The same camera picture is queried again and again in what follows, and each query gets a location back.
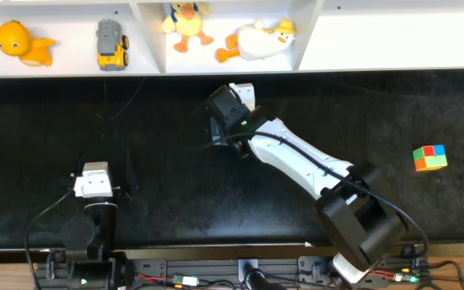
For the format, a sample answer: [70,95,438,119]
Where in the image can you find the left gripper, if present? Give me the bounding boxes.
[110,147,138,201]

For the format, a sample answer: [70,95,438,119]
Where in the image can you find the grey and yellow toy truck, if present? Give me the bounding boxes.
[96,18,131,73]

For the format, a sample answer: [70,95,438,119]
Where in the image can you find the yellow rubber duck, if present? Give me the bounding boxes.
[0,19,56,68]

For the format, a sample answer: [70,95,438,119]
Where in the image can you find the many-coloured puzzle cube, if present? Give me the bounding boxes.
[412,144,449,172]

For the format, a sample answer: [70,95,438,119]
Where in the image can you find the yellow plush duck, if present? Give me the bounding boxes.
[161,2,215,54]

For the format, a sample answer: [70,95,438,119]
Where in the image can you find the white plush duck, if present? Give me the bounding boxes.
[215,18,297,64]

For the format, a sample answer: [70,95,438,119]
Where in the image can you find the white shelf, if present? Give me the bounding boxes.
[0,0,464,79]

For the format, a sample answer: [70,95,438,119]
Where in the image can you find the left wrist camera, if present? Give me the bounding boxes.
[72,161,114,199]

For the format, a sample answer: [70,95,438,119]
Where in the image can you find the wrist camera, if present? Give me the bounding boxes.
[72,161,114,199]
[228,82,256,112]

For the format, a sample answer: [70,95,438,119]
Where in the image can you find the mounting rail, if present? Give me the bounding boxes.
[34,255,464,290]

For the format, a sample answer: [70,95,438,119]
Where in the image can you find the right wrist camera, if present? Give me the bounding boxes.
[228,82,256,112]

